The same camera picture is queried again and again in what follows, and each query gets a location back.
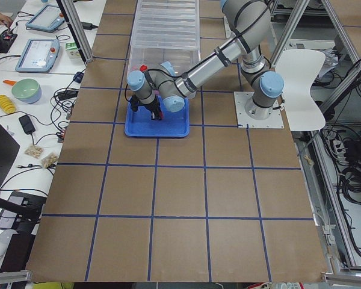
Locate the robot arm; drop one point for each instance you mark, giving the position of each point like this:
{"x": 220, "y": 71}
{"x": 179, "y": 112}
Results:
{"x": 159, "y": 86}

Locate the black power adapter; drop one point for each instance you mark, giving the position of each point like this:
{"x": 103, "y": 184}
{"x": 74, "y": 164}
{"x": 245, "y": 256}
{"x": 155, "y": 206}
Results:
{"x": 26, "y": 124}

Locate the teach pendant near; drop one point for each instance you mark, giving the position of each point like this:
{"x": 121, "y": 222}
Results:
{"x": 38, "y": 56}

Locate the teach pendant far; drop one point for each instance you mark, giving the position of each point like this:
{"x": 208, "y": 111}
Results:
{"x": 48, "y": 19}

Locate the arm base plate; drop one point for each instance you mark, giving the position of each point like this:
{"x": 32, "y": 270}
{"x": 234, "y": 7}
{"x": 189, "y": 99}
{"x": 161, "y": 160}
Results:
{"x": 251, "y": 116}

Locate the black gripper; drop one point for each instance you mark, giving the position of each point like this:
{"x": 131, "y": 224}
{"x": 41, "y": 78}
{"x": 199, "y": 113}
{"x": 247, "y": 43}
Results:
{"x": 153, "y": 106}

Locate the green bowl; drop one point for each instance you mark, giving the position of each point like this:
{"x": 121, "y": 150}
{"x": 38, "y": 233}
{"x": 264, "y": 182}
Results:
{"x": 27, "y": 90}

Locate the yellow toy stack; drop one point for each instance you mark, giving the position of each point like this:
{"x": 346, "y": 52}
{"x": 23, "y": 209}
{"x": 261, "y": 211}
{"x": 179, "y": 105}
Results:
{"x": 7, "y": 105}

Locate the clear plastic box lid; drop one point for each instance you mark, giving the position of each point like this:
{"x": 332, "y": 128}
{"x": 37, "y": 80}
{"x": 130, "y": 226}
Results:
{"x": 166, "y": 24}

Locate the teach pendant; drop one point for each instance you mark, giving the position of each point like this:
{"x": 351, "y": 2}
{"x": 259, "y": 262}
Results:
{"x": 38, "y": 56}
{"x": 48, "y": 19}

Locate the white chair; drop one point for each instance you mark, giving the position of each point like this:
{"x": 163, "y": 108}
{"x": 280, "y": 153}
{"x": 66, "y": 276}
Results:
{"x": 299, "y": 68}

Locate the red block large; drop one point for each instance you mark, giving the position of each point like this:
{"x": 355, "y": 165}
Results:
{"x": 143, "y": 68}

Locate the clear plastic storage box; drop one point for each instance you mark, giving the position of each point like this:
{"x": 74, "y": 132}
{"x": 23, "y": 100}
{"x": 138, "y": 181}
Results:
{"x": 181, "y": 59}

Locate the aluminium frame post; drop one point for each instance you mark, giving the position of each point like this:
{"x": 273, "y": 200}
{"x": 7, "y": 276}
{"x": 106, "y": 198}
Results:
{"x": 72, "y": 19}

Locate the orange toy carrot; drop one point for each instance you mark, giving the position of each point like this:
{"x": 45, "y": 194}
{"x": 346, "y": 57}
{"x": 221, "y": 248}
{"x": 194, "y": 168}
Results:
{"x": 9, "y": 82}

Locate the blue plastic tray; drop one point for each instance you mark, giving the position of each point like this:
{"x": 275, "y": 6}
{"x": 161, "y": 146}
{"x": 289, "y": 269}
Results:
{"x": 173, "y": 125}

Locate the green white carton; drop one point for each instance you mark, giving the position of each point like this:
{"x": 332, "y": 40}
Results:
{"x": 71, "y": 50}

